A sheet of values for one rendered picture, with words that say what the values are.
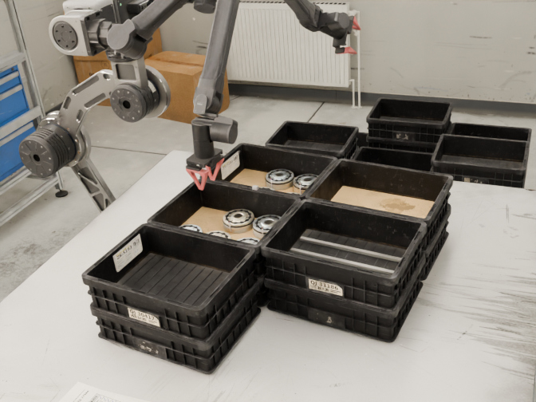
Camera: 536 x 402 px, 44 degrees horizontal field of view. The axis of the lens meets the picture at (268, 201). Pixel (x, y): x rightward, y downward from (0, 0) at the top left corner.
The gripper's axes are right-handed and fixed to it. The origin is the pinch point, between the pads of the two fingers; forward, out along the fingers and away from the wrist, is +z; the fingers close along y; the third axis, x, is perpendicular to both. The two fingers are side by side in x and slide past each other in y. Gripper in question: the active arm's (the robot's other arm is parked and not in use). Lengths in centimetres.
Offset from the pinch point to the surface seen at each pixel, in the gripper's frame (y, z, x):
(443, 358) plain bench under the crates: -6, 33, -75
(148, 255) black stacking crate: -10.6, 24.6, 16.8
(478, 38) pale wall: 323, 48, -13
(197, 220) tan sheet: 12.3, 24.0, 13.6
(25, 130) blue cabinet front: 103, 63, 194
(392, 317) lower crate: -7, 24, -61
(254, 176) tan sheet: 46, 23, 11
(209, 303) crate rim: -33.5, 13.2, -20.7
